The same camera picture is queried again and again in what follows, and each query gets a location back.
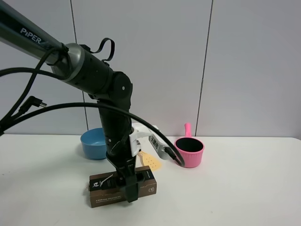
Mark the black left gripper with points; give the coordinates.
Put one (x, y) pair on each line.
(125, 169)

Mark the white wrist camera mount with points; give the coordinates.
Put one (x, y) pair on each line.
(139, 132)

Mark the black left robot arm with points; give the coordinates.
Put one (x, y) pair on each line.
(78, 66)

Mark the brown coffee capsule box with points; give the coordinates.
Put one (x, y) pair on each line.
(104, 188)

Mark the pink saucepan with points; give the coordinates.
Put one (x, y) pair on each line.
(191, 149)

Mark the yellow spatula with orange handle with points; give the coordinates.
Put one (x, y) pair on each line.
(149, 160)

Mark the blue bowl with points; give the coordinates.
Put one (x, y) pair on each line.
(93, 144)

